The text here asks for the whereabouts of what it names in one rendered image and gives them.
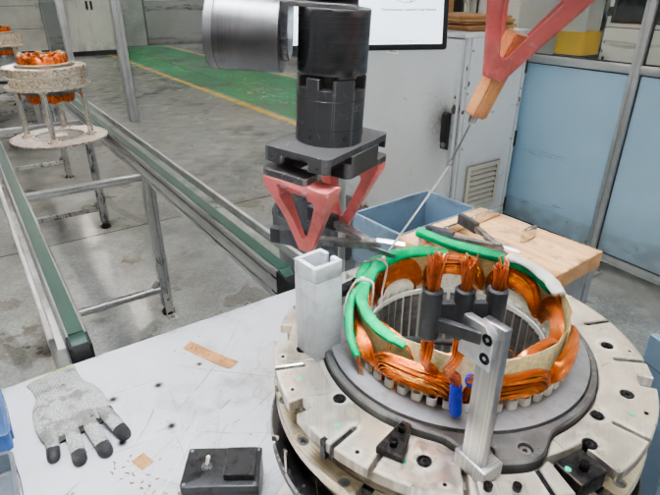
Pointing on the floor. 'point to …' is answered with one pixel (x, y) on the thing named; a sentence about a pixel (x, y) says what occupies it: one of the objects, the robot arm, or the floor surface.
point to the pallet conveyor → (40, 273)
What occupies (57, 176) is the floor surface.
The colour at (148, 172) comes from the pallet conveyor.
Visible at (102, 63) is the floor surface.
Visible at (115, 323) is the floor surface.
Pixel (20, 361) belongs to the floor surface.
